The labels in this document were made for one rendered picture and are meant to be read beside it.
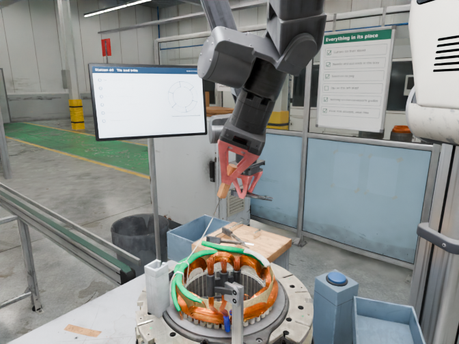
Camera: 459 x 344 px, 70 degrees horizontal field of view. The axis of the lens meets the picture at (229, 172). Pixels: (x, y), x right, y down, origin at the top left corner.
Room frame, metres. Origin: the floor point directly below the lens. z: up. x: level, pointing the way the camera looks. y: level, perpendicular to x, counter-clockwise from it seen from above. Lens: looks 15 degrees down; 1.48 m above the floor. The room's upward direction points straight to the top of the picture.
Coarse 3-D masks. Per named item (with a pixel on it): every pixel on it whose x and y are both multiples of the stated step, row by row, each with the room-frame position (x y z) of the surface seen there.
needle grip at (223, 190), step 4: (228, 164) 0.53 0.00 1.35; (232, 164) 0.53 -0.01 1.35; (228, 168) 0.53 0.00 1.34; (232, 168) 0.52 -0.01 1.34; (236, 168) 0.53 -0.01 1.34; (228, 172) 0.52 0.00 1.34; (232, 172) 0.52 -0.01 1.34; (224, 184) 0.53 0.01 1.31; (220, 188) 0.53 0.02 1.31; (224, 188) 0.53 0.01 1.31; (228, 188) 0.53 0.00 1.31; (220, 192) 0.53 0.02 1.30; (224, 192) 0.53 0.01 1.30; (220, 196) 0.53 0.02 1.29; (224, 196) 0.53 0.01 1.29
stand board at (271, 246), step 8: (232, 224) 0.93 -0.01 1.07; (216, 232) 0.87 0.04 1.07; (240, 232) 0.87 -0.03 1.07; (248, 232) 0.87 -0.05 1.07; (264, 232) 0.87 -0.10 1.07; (248, 240) 0.82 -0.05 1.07; (256, 240) 0.82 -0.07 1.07; (264, 240) 0.82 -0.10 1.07; (272, 240) 0.82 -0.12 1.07; (280, 240) 0.82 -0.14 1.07; (288, 240) 0.82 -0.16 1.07; (192, 248) 0.80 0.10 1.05; (200, 248) 0.78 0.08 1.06; (208, 248) 0.78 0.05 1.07; (248, 248) 0.78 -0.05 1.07; (256, 248) 0.78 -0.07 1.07; (264, 248) 0.78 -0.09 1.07; (272, 248) 0.78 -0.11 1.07; (280, 248) 0.78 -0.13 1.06; (264, 256) 0.74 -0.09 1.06; (272, 256) 0.75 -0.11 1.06
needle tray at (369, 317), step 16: (352, 304) 0.58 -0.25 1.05; (368, 304) 0.57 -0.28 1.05; (384, 304) 0.56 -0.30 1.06; (400, 304) 0.55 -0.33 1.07; (352, 320) 0.54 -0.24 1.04; (368, 320) 0.56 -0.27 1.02; (384, 320) 0.56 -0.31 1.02; (400, 320) 0.55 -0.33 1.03; (416, 320) 0.51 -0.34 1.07; (352, 336) 0.51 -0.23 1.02; (368, 336) 0.51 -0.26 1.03; (384, 336) 0.51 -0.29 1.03; (400, 336) 0.51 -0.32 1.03; (416, 336) 0.49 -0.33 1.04
